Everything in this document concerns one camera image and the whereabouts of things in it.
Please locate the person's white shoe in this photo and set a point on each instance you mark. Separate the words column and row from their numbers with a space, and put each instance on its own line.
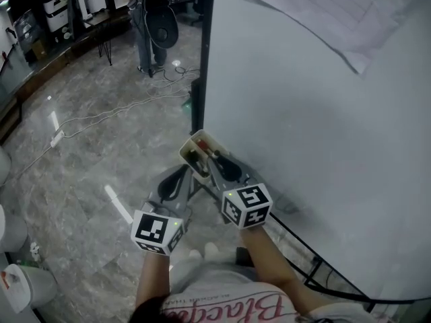
column 194, row 254
column 211, row 249

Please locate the white marker holder box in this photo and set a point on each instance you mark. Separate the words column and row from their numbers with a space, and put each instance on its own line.
column 188, row 145

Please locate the large printed paper sheet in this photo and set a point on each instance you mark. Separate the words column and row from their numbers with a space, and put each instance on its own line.
column 336, row 5

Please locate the person's white printed shirt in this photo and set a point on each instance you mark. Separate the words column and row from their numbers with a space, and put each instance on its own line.
column 242, row 303

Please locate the person's grey shorts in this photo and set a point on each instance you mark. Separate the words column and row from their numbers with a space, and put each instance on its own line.
column 205, row 271

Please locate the red marker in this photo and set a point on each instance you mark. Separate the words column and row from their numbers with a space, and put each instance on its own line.
column 203, row 144

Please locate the white appliance with black panel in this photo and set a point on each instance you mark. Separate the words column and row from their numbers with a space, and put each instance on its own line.
column 56, row 10

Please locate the black marker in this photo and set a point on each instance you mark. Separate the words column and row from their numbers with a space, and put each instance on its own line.
column 193, row 156

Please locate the black whiteboard frame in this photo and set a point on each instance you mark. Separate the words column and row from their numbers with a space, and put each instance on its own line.
column 202, row 45

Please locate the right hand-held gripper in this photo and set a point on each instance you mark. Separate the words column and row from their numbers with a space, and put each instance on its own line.
column 247, row 204

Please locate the person's right forearm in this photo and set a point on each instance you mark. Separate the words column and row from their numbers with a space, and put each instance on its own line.
column 267, row 264

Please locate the crumpled white tissue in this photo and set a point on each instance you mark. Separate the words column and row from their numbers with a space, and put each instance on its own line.
column 34, row 249

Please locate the white waste bin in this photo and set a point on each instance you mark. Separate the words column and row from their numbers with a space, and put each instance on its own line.
column 32, row 286

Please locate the glass display case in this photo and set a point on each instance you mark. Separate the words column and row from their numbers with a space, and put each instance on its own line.
column 28, row 32

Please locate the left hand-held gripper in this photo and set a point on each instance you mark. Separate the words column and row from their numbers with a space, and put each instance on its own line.
column 156, row 231

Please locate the large whiteboard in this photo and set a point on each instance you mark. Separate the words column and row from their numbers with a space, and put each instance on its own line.
column 320, row 130

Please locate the person's left forearm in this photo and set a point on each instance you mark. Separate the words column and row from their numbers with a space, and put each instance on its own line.
column 151, row 276

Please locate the wooden table with hairpin legs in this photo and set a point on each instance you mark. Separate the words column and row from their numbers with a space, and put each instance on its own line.
column 101, row 20

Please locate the small white paper sheet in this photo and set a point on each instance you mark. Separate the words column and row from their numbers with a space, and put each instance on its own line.
column 357, row 59

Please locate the white power strip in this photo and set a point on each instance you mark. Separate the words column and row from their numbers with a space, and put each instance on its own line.
column 57, row 138

